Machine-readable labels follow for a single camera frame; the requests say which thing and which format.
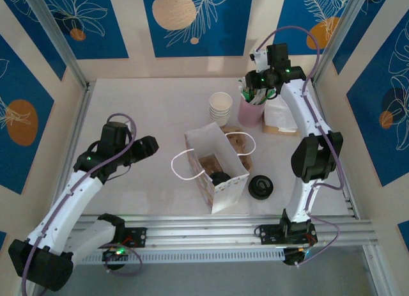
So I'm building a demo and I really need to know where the aluminium frame post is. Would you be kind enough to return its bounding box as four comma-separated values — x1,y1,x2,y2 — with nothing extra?
24,0,92,90
311,0,373,86

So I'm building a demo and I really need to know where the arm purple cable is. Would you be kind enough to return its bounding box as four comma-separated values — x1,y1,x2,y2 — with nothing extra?
254,25,346,268
20,113,143,296

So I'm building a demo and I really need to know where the aluminium frame crossbar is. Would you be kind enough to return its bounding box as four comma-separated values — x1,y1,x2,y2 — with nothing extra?
27,214,374,254

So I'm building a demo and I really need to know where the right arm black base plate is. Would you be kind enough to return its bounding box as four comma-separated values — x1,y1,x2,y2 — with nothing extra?
255,224,319,246

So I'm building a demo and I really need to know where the stack of white paper cups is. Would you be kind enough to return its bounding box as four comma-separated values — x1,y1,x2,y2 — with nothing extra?
208,91,233,127

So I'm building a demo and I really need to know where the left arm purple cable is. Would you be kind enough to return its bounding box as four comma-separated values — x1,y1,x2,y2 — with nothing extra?
20,113,143,296

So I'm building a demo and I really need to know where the white paper napkin stack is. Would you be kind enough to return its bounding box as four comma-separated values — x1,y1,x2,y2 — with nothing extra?
265,94,300,132

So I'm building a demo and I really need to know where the black plastic cup lid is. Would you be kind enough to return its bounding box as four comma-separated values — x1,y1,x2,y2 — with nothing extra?
209,171,231,186

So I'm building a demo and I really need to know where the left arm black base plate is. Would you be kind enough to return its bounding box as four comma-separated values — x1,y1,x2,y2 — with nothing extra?
123,227,148,249

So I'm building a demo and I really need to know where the pink cylindrical holder cup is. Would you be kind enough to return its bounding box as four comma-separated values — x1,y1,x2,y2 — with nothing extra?
238,96,266,128

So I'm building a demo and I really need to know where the brown cardboard cup carrier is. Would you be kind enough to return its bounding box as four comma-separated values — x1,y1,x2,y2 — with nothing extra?
223,126,255,175

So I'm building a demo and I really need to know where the grey slotted cable duct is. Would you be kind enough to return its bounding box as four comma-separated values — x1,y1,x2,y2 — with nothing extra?
40,247,286,265

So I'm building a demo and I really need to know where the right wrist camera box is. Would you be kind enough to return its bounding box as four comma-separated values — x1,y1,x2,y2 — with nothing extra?
249,48,270,72

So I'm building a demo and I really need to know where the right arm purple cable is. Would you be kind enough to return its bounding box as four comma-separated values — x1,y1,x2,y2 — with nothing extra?
254,25,346,268

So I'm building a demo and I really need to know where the aluminium table side rail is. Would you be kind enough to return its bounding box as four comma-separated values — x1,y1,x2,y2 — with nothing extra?
309,77,360,220
44,81,95,226

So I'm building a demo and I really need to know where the stack of black cup lids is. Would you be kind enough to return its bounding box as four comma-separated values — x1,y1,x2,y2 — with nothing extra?
248,174,275,201

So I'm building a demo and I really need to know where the green white sugar stick packet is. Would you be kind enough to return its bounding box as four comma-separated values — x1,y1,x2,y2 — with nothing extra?
238,80,253,102
252,90,278,105

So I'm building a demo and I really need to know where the short black cable loop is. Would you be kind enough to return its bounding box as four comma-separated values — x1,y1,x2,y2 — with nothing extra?
104,166,130,182

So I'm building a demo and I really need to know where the white paper carrier bag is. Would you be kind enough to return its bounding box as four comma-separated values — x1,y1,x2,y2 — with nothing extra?
171,122,256,215

